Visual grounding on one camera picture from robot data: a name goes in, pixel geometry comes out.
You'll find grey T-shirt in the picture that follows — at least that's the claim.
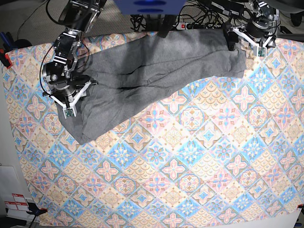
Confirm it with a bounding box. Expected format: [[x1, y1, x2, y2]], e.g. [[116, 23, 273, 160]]
[[57, 29, 247, 144]]

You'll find black centre post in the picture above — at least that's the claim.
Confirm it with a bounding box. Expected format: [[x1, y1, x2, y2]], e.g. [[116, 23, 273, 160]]
[[157, 15, 177, 38]]

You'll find white labelled box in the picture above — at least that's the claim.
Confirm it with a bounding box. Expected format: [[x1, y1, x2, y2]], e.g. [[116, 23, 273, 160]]
[[0, 166, 28, 220]]

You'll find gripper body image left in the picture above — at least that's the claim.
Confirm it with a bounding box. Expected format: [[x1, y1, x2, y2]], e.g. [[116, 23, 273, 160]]
[[42, 77, 97, 119]]

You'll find orange clamp upper left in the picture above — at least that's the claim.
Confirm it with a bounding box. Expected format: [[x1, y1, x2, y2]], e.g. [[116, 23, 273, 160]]
[[0, 48, 12, 69]]

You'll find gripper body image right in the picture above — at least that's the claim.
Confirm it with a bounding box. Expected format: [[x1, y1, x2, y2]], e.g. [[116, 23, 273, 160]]
[[224, 21, 276, 57]]

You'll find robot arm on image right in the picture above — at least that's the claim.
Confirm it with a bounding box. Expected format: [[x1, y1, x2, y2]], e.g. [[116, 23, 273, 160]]
[[223, 0, 304, 57]]

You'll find patterned tablecloth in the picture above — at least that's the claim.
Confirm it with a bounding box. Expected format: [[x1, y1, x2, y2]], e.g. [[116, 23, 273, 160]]
[[0, 39, 304, 228]]

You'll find white power strip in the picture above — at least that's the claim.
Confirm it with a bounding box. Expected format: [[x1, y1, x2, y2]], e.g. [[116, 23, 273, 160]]
[[173, 22, 222, 30]]

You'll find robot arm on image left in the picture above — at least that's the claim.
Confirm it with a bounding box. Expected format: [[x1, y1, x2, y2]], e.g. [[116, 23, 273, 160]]
[[39, 0, 106, 118]]

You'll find blue clamp lower left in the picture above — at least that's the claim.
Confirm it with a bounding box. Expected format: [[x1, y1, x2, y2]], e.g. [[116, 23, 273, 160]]
[[26, 203, 48, 217]]

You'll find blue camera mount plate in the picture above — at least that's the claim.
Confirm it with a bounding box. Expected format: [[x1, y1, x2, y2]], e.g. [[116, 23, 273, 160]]
[[114, 0, 186, 15]]

